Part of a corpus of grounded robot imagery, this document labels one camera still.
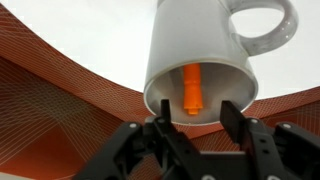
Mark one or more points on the orange marker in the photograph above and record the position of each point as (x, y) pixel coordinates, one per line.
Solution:
(192, 90)

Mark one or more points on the white ceramic mug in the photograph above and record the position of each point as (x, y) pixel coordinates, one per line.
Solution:
(196, 36)

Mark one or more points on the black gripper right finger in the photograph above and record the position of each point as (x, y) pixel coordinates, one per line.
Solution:
(273, 150)

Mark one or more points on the orange patterned corner sofa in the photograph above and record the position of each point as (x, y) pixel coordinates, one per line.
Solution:
(50, 116)

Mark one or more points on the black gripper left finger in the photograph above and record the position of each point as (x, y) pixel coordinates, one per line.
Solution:
(140, 150)

